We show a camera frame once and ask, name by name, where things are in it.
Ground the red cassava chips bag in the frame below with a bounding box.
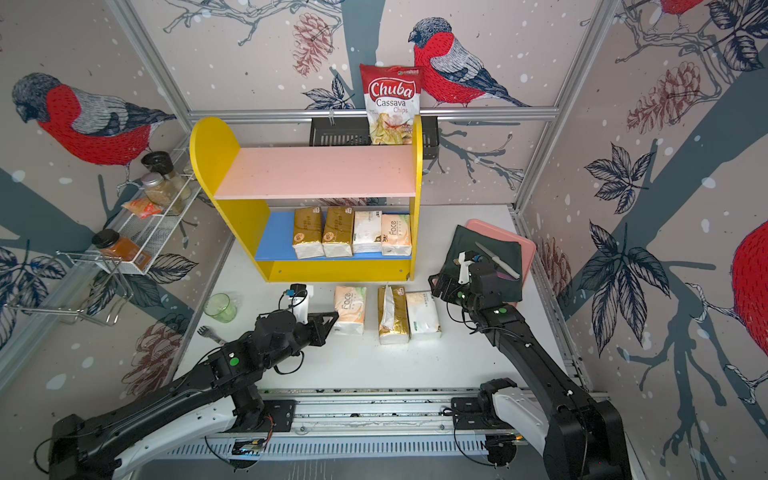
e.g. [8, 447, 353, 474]
[360, 65, 422, 145]

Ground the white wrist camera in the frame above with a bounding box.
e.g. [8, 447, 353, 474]
[454, 250, 481, 285]
[287, 283, 314, 324]

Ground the wire spice rack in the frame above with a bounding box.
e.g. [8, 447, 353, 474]
[1, 146, 201, 340]

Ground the aluminium frame rail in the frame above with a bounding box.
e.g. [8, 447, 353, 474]
[104, 0, 619, 211]

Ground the dark green cloth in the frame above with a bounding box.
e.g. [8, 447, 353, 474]
[440, 225, 524, 303]

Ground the silver fork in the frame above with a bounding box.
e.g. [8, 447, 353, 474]
[196, 326, 227, 345]

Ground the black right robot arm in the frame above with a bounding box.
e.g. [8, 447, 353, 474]
[429, 262, 632, 479]

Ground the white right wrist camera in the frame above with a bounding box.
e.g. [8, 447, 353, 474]
[454, 250, 481, 285]

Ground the white handled knife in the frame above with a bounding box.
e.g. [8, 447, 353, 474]
[475, 242, 521, 280]

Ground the black lid spice jar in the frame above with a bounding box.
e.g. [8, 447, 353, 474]
[141, 151, 191, 200]

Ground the yellow shelf unit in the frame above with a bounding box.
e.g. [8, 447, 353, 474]
[189, 117, 424, 283]

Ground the orange snack packet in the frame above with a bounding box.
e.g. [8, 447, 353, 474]
[122, 197, 164, 219]

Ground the base linear rail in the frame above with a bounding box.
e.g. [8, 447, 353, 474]
[119, 386, 607, 463]

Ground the black wire basket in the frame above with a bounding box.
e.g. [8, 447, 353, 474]
[309, 116, 440, 160]

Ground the green glass cup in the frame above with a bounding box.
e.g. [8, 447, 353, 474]
[203, 293, 238, 323]

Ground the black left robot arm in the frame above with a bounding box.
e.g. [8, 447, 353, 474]
[44, 310, 339, 479]

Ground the pink plastic tray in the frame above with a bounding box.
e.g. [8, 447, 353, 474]
[464, 218, 538, 286]

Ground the white green tissue pack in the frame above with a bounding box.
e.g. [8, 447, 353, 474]
[352, 210, 382, 255]

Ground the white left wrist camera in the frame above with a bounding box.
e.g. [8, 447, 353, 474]
[287, 283, 314, 324]

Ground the silver lid spice jar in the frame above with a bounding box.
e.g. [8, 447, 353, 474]
[141, 172, 184, 216]

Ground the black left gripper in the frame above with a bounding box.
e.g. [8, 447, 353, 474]
[264, 310, 342, 371]

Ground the orange sauce jar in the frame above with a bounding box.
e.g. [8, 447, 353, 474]
[91, 229, 151, 270]

